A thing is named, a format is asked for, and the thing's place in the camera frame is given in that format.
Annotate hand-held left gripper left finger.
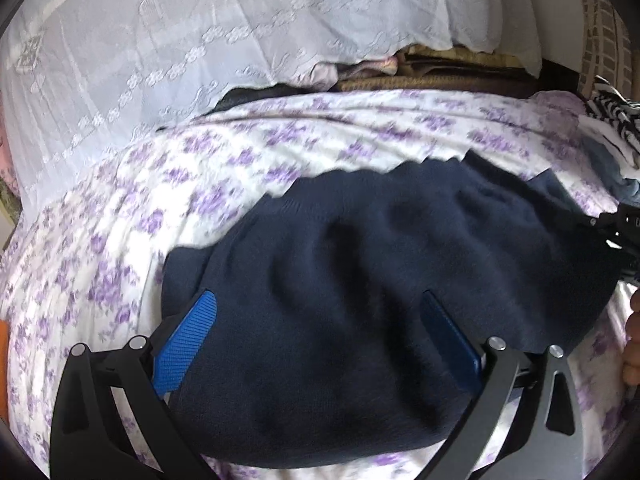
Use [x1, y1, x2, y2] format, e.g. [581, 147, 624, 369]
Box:
[49, 289, 219, 480]

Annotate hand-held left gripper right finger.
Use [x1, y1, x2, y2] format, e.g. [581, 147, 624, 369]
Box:
[422, 290, 586, 480]

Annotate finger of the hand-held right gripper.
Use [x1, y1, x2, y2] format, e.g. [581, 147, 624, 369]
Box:
[586, 202, 640, 283]

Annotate navy cardigan with yellow trim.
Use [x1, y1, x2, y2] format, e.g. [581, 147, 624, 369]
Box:
[160, 152, 627, 471]

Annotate person's right hand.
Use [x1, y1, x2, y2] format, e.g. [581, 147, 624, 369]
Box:
[619, 289, 640, 387]

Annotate grey-blue cloth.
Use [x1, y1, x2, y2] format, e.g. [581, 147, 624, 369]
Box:
[582, 137, 640, 202]

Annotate black and white striped cloth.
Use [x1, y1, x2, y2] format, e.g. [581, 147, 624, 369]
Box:
[580, 75, 640, 171]

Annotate purple floral bedsheet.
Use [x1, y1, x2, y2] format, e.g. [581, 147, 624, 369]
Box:
[0, 87, 633, 480]

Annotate orange object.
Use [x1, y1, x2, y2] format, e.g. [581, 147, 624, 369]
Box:
[0, 320, 10, 413]

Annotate brown checked cushion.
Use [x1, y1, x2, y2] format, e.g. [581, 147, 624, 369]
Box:
[574, 0, 637, 102]

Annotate brown woven mat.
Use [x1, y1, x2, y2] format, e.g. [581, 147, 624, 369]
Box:
[334, 45, 547, 100]

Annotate pale pink cloth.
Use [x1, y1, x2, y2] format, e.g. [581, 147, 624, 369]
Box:
[309, 57, 401, 90]

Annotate white lace cloth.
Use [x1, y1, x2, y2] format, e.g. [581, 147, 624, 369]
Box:
[0, 0, 547, 207]

